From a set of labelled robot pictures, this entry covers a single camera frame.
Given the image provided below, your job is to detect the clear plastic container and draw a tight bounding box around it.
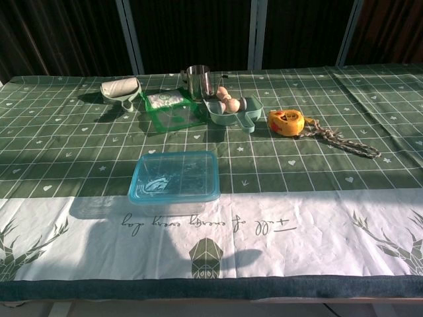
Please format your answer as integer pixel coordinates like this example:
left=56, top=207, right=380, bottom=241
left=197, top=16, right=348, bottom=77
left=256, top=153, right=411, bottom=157
left=128, top=151, right=221, bottom=206

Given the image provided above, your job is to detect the mint green plastic dustpan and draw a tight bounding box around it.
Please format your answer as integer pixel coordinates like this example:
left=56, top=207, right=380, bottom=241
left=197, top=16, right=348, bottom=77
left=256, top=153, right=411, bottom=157
left=202, top=94, right=264, bottom=133

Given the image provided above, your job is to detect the green transparent zip bag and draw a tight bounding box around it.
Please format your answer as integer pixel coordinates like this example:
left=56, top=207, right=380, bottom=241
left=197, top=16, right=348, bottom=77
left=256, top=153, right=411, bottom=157
left=141, top=87, right=208, bottom=133

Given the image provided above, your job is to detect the white packet with green logo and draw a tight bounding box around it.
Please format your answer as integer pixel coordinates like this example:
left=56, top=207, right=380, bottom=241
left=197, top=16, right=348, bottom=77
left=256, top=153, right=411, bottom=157
left=147, top=92, right=184, bottom=108

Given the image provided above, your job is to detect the yellow tape measure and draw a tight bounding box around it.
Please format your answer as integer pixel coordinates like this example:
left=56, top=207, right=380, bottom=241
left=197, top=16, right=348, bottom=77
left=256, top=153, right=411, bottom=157
left=267, top=109, right=305, bottom=137

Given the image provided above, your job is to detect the green grid deer tablecloth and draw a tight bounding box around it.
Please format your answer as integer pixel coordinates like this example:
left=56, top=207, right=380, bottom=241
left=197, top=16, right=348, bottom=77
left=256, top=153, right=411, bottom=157
left=0, top=64, right=423, bottom=283

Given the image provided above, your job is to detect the lint roller with green handle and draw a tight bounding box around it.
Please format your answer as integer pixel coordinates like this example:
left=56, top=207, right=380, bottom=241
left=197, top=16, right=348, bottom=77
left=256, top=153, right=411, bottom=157
left=100, top=77, right=143, bottom=112

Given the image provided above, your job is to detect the braided rope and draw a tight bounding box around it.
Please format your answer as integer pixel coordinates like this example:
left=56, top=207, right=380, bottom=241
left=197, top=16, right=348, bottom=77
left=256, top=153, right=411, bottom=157
left=297, top=117, right=382, bottom=160

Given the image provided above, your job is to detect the grey metal frame post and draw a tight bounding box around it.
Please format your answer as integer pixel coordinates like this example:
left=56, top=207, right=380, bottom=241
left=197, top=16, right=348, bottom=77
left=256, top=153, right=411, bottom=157
left=248, top=0, right=268, bottom=71
left=334, top=0, right=365, bottom=67
left=114, top=0, right=145, bottom=75

